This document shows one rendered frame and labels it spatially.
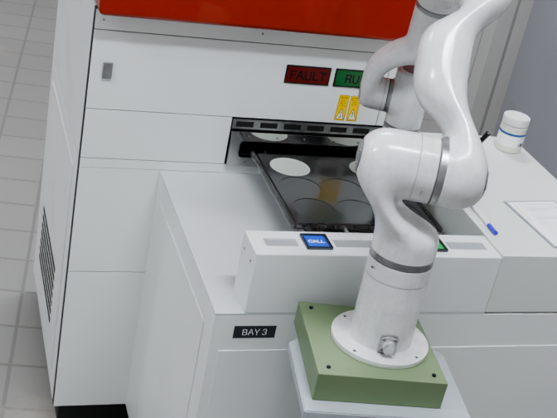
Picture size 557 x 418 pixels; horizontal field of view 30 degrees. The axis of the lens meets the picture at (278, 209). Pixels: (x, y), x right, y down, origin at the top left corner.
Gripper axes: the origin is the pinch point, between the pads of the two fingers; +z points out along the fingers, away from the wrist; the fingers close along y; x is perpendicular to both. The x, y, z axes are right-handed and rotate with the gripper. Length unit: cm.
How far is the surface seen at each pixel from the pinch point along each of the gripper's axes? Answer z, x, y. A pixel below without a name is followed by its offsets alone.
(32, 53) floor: 90, 183, 267
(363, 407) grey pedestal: 10, -3, -70
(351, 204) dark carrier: 2.1, 6.9, -5.0
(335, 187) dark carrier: 2.1, 11.7, 2.2
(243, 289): 7, 24, -46
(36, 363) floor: 92, 87, 23
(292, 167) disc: 1.9, 23.2, 7.2
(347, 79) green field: -18.0, 15.1, 23.1
